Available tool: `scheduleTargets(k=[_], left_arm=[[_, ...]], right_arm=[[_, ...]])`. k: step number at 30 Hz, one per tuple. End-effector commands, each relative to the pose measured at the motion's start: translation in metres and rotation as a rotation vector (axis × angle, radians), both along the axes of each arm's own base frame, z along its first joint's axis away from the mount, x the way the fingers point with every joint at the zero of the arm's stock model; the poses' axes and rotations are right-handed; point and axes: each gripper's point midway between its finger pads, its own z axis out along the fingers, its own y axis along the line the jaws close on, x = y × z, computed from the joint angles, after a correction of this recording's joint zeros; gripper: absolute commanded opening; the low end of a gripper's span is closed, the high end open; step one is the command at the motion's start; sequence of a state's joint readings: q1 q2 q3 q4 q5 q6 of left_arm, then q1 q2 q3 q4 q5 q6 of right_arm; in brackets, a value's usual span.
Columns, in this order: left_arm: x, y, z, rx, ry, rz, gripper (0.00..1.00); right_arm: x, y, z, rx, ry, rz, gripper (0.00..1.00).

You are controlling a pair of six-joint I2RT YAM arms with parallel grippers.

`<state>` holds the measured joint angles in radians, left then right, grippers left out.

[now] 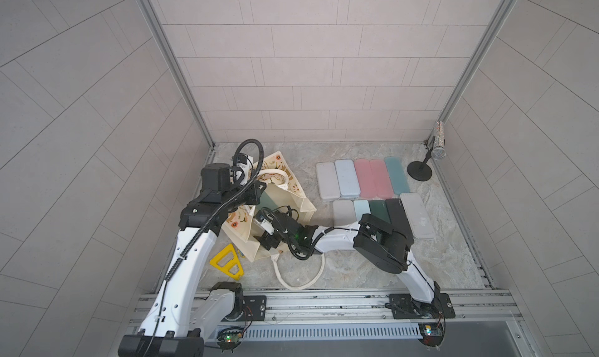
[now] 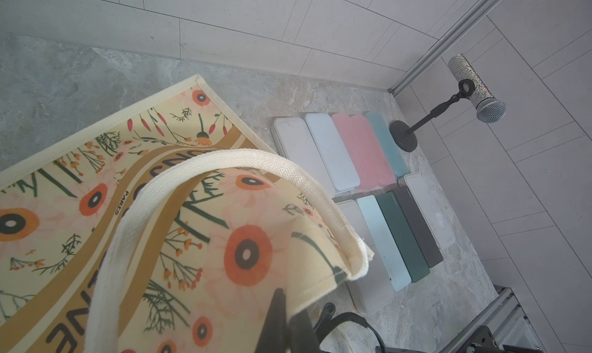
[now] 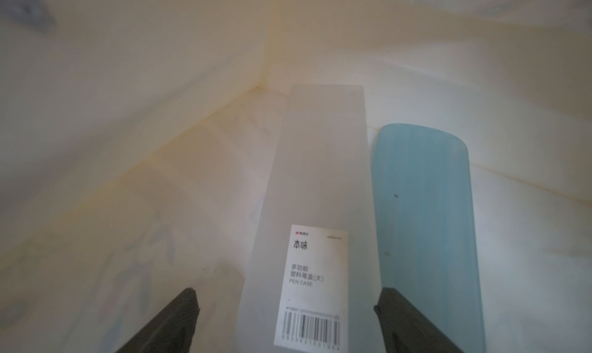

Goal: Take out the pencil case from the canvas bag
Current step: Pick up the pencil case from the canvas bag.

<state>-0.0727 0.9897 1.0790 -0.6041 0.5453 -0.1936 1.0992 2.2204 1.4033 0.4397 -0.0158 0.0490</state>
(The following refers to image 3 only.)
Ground floral canvas tote bag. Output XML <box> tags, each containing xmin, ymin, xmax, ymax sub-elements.
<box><xmin>1</xmin><ymin>0</ymin><xmax>591</xmax><ymax>352</ymax></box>

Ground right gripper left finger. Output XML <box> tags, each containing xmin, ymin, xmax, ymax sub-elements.
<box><xmin>117</xmin><ymin>288</ymin><xmax>200</xmax><ymax>353</ymax></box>

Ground teal translucent case half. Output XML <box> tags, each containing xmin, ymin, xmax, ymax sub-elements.
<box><xmin>372</xmin><ymin>124</ymin><xmax>486</xmax><ymax>352</ymax></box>

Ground frosted clear pen case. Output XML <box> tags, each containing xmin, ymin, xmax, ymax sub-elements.
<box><xmin>233</xmin><ymin>85</ymin><xmax>385</xmax><ymax>352</ymax></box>

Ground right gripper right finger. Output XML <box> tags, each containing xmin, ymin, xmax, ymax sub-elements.
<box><xmin>374</xmin><ymin>288</ymin><xmax>462</xmax><ymax>353</ymax></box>

